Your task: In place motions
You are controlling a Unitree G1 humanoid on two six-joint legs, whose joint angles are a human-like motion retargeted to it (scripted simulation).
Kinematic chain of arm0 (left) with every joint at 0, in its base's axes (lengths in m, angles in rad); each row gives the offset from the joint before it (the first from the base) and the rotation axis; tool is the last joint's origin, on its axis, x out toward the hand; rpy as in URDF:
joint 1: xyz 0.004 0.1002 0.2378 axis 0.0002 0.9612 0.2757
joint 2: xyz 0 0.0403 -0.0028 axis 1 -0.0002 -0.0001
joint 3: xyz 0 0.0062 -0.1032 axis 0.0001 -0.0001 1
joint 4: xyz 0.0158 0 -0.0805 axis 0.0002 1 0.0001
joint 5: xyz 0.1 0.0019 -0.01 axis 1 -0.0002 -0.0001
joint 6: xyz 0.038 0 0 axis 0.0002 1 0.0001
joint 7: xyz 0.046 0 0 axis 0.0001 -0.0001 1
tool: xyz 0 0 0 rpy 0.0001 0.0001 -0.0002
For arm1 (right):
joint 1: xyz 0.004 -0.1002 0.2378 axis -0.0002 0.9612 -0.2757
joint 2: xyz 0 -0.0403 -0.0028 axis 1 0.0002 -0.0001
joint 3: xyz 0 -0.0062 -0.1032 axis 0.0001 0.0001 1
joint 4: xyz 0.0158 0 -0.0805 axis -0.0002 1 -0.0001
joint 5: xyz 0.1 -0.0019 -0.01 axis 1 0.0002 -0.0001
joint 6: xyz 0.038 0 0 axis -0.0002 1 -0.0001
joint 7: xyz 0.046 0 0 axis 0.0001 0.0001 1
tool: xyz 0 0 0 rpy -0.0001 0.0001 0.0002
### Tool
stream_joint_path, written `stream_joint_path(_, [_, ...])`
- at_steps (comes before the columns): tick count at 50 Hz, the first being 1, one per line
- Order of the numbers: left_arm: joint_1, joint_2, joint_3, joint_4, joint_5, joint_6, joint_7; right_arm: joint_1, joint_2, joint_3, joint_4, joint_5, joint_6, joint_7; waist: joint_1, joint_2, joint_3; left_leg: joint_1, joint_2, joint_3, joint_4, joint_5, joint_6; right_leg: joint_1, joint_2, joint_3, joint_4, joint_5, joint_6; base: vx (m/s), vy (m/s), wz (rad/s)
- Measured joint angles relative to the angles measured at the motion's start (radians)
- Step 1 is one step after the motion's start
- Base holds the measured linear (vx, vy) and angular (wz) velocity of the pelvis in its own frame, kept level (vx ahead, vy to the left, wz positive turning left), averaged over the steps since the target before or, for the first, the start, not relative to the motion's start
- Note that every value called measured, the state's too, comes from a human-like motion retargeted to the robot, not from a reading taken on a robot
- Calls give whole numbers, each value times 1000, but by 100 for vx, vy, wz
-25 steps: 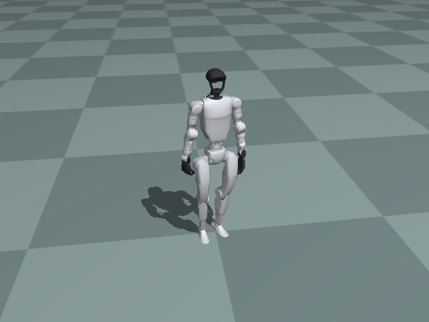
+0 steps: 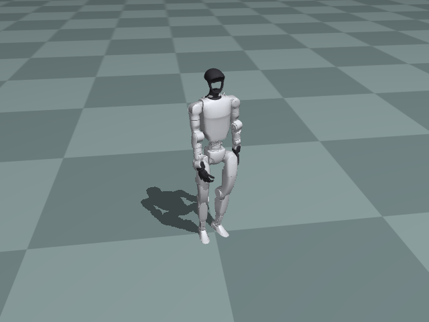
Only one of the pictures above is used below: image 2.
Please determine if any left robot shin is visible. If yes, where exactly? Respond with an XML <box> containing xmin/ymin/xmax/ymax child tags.
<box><xmin>214</xmin><ymin>195</ymin><xmax>229</xmax><ymax>227</ymax></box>

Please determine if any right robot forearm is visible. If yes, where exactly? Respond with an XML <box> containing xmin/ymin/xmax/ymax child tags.
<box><xmin>192</xmin><ymin>133</ymin><xmax>204</xmax><ymax>168</ymax></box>

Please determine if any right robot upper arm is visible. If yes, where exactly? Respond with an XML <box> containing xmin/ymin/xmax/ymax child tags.
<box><xmin>188</xmin><ymin>101</ymin><xmax>204</xmax><ymax>142</ymax></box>

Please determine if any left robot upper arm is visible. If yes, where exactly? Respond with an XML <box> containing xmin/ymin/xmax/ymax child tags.
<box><xmin>227</xmin><ymin>95</ymin><xmax>243</xmax><ymax>131</ymax></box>

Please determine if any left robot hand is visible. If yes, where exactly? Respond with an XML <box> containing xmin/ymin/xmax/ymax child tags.
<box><xmin>232</xmin><ymin>146</ymin><xmax>241</xmax><ymax>165</ymax></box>

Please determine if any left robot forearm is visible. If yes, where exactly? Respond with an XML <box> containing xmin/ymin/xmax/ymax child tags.
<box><xmin>231</xmin><ymin>128</ymin><xmax>242</xmax><ymax>150</ymax></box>

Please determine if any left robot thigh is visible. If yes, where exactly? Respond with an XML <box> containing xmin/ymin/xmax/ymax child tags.
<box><xmin>214</xmin><ymin>150</ymin><xmax>238</xmax><ymax>199</ymax></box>

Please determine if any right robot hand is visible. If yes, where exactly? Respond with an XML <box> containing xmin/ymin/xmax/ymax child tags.
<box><xmin>196</xmin><ymin>161</ymin><xmax>214</xmax><ymax>182</ymax></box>

